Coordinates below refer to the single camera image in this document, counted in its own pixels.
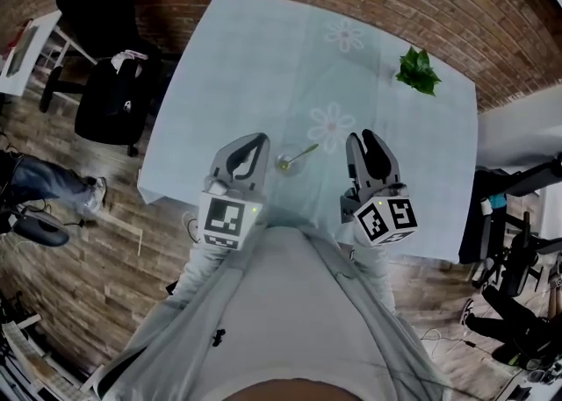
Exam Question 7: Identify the clear glass cup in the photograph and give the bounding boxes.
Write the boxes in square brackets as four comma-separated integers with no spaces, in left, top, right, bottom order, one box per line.
[274,151,309,178]

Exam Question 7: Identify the white floor cable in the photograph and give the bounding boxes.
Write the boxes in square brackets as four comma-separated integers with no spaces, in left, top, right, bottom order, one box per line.
[420,326,485,353]

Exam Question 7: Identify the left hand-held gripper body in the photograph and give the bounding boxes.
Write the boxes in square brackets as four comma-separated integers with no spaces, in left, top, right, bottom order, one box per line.
[198,170,265,253]

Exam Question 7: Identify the person's left forearm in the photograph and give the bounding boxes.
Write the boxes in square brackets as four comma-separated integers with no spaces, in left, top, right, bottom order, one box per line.
[166,240,247,304]

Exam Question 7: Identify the black oval stool seat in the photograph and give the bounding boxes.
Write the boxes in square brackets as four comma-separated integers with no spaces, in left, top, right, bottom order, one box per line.
[11,210,72,248]

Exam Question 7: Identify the white wire shelf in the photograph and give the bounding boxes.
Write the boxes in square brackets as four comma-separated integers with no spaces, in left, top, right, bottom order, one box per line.
[0,311,106,401]

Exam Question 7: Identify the person's light grey clothing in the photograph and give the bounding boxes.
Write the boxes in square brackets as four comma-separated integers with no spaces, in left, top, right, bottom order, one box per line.
[94,223,450,401]

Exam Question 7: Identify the small yellow-green spoon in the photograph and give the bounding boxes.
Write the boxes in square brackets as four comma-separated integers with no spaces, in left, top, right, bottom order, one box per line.
[277,143,321,171]

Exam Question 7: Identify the pink item on chair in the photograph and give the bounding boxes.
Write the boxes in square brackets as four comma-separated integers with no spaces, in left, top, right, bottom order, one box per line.
[112,50,151,74]

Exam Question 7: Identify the thin gripper cable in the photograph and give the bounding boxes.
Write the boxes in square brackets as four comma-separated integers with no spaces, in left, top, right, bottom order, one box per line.
[181,211,201,244]

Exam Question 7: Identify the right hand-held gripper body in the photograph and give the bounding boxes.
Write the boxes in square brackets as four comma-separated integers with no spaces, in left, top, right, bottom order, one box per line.
[340,181,419,247]

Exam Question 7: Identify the person's right forearm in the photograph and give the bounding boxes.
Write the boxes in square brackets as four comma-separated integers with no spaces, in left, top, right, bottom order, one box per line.
[350,236,399,318]

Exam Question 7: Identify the small green potted plant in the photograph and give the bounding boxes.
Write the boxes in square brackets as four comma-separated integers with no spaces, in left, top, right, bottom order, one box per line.
[394,46,443,97]

